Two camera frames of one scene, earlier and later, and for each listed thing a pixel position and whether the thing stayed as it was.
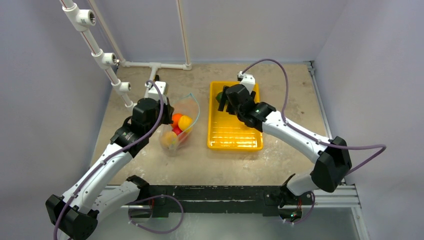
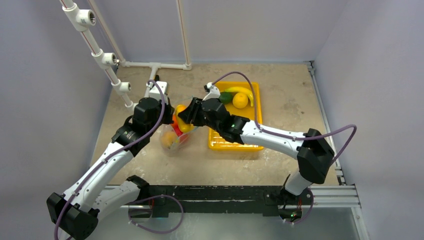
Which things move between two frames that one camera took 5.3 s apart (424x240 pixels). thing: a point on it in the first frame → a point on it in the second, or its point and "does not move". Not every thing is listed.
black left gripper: (168, 110) does not move
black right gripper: (226, 99) → (191, 112)
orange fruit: (175, 117) does not move
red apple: (177, 130) does not move
